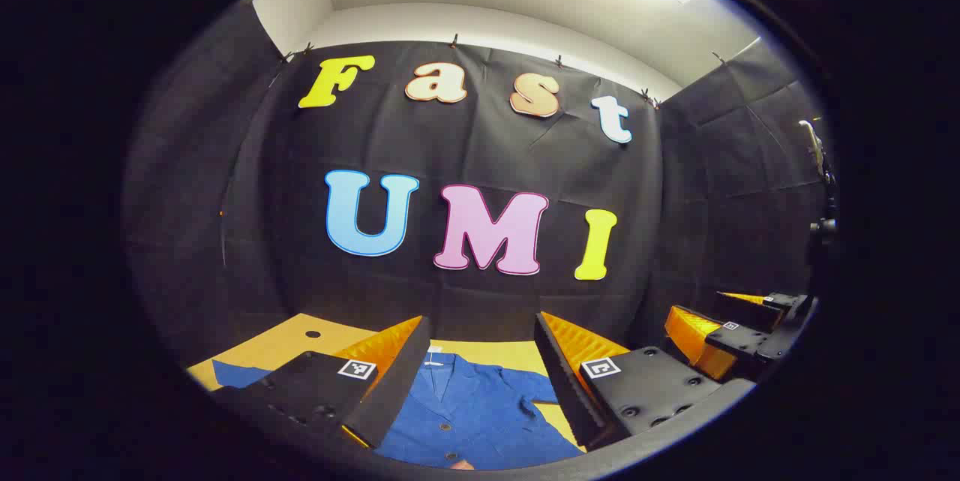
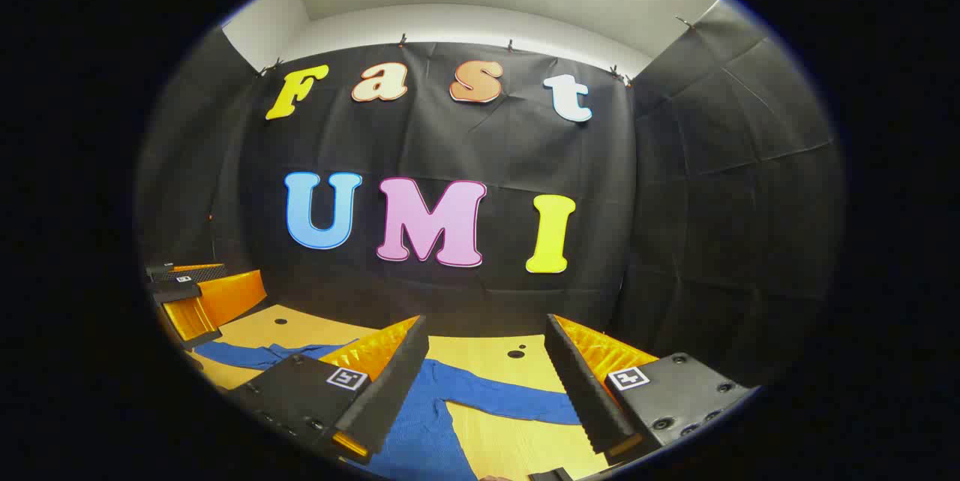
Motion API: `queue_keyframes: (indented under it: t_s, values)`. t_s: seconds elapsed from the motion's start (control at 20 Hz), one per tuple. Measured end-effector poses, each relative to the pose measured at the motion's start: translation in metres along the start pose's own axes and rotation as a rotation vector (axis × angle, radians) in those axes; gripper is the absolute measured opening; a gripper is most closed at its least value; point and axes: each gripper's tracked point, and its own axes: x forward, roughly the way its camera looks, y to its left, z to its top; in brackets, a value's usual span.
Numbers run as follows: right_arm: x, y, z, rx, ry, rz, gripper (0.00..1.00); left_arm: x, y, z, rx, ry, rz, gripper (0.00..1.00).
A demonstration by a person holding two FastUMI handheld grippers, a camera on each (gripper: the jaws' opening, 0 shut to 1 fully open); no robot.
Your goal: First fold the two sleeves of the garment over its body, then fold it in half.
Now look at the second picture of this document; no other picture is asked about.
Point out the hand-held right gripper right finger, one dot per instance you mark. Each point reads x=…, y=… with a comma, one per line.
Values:
x=585, y=391

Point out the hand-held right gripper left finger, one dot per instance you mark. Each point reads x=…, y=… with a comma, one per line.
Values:
x=390, y=391

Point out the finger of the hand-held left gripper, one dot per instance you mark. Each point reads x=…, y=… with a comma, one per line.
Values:
x=176, y=292
x=232, y=297

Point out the blue jacket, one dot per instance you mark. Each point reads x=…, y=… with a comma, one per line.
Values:
x=427, y=421

